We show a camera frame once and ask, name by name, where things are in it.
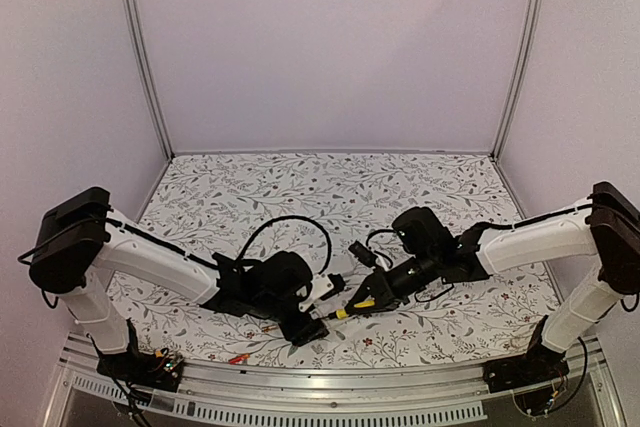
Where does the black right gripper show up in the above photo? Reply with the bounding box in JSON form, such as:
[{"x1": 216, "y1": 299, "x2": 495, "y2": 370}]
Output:
[{"x1": 345, "y1": 249, "x2": 440, "y2": 315}]

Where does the yellow handled screwdriver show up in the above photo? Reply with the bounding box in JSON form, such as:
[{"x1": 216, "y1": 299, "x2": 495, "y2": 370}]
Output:
[{"x1": 323, "y1": 300, "x2": 376, "y2": 320}]

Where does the red gold battery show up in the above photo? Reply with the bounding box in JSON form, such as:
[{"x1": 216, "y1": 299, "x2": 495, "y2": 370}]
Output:
[{"x1": 228, "y1": 353, "x2": 250, "y2": 365}]

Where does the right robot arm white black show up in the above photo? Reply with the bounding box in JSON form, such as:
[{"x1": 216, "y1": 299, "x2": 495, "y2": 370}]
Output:
[{"x1": 336, "y1": 182, "x2": 639, "y2": 383}]

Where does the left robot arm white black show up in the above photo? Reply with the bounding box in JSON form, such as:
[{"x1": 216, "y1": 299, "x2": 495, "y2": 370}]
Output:
[{"x1": 18, "y1": 187, "x2": 344, "y2": 381}]

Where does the floral patterned table mat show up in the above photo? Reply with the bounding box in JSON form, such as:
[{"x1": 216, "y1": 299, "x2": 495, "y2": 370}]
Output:
[{"x1": 108, "y1": 153, "x2": 558, "y2": 369}]

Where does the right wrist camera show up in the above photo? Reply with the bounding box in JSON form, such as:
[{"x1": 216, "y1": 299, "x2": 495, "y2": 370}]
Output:
[{"x1": 348, "y1": 241, "x2": 393, "y2": 271}]

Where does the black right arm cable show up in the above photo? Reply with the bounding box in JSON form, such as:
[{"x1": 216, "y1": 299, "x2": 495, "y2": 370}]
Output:
[{"x1": 365, "y1": 227, "x2": 401, "y2": 248}]

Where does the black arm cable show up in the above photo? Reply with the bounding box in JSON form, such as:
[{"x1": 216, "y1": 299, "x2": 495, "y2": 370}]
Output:
[
  {"x1": 365, "y1": 227, "x2": 401, "y2": 248},
  {"x1": 234, "y1": 215, "x2": 334, "y2": 273}
]

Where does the front aluminium rail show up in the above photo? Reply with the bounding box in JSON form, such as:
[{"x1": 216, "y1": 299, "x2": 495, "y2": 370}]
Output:
[{"x1": 39, "y1": 334, "x2": 632, "y2": 426}]

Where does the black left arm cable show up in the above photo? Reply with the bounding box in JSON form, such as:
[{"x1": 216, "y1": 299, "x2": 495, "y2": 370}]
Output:
[{"x1": 234, "y1": 215, "x2": 334, "y2": 273}]

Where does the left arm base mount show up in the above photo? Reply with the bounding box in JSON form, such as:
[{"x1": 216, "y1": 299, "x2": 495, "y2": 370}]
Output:
[{"x1": 97, "y1": 351, "x2": 184, "y2": 392}]

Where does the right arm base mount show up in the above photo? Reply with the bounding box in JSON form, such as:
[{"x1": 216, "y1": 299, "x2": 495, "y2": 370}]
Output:
[{"x1": 482, "y1": 354, "x2": 569, "y2": 393}]

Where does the right aluminium frame post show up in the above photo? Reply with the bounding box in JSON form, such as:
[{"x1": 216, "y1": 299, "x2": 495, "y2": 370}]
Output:
[{"x1": 491, "y1": 0, "x2": 543, "y2": 163}]

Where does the aluminium frame post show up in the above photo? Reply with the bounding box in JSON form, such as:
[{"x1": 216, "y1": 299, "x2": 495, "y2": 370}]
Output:
[
  {"x1": 491, "y1": 0, "x2": 543, "y2": 163},
  {"x1": 122, "y1": 0, "x2": 175, "y2": 162}
]

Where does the left aluminium frame post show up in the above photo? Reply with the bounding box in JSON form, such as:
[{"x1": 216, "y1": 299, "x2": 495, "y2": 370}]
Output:
[{"x1": 122, "y1": 0, "x2": 175, "y2": 162}]

